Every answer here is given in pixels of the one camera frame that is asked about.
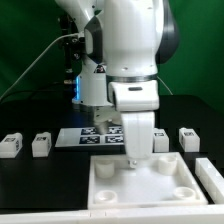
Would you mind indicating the white obstacle fixture right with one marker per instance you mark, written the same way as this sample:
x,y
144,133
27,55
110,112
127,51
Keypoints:
x,y
211,179

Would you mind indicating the black camera stand pole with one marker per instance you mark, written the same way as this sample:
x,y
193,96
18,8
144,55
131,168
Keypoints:
x,y
72,51

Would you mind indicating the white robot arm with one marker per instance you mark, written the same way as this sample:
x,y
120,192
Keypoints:
x,y
129,38

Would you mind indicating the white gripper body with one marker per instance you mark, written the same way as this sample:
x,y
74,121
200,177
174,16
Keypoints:
x,y
138,130

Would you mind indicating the white tag sheet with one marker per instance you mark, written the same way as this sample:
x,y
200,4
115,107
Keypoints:
x,y
88,136

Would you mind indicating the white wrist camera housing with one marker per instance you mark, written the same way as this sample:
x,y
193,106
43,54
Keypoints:
x,y
134,97

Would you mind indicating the black camera on stand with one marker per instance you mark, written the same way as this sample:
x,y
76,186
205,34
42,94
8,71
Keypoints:
x,y
82,39

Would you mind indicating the white square tabletop part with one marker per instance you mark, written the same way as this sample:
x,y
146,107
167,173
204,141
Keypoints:
x,y
163,180

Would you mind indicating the white front edge strip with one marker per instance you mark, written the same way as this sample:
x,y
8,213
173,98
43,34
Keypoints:
x,y
210,214

